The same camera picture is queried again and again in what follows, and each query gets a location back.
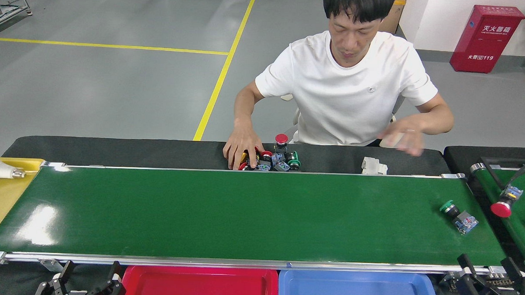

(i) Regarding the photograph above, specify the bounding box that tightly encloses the green conveyor belt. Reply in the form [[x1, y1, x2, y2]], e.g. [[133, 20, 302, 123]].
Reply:
[[0, 158, 513, 283]]

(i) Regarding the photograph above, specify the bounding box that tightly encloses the person's left hand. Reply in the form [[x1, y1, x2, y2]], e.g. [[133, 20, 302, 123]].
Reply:
[[378, 119, 426, 157]]

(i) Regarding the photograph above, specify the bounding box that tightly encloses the short green feeder conveyor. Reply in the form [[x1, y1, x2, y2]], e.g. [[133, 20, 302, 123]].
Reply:
[[467, 156, 525, 271]]

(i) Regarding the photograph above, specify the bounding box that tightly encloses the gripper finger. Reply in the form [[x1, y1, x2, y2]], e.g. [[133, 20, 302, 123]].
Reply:
[[34, 258, 76, 295], [85, 260, 127, 295]]

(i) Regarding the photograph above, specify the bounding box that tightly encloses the white circuit breaker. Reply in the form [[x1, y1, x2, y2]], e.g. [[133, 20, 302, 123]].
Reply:
[[361, 157, 388, 176]]

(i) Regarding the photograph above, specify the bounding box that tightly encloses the brown cardboard box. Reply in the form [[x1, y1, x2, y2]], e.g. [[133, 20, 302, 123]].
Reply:
[[379, 0, 407, 35]]

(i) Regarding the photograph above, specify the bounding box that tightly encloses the person's right hand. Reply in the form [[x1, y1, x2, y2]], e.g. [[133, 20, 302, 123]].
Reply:
[[222, 120, 266, 172]]

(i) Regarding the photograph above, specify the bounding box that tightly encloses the person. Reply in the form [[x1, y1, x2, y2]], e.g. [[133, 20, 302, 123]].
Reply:
[[253, 0, 443, 150]]

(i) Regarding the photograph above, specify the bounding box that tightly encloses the red fire extinguisher box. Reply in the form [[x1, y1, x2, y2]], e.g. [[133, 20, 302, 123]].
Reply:
[[450, 3, 525, 75]]

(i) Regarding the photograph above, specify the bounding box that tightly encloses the black triangular guide bracket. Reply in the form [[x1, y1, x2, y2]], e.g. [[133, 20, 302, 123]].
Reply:
[[479, 155, 525, 192]]

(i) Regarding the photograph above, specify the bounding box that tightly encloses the red plastic bin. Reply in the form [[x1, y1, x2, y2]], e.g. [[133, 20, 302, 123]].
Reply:
[[121, 264, 280, 295]]

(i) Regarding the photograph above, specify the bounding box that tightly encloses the long black table cover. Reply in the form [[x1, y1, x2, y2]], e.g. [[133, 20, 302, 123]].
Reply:
[[2, 133, 452, 179]]

